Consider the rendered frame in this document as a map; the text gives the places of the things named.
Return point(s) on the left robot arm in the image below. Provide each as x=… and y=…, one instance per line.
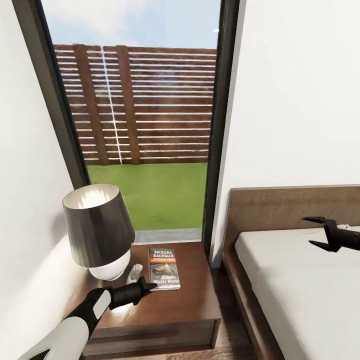
x=69, y=338

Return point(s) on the bed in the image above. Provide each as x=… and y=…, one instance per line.
x=298, y=301

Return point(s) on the hardback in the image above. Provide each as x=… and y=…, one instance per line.
x=163, y=269

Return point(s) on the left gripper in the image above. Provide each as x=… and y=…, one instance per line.
x=136, y=291

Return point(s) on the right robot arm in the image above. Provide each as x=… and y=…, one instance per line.
x=337, y=235

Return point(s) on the fixed window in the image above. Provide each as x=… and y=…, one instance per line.
x=137, y=92

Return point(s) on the nightstand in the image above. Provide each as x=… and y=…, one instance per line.
x=163, y=322

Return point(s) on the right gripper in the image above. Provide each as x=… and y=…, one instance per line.
x=336, y=237

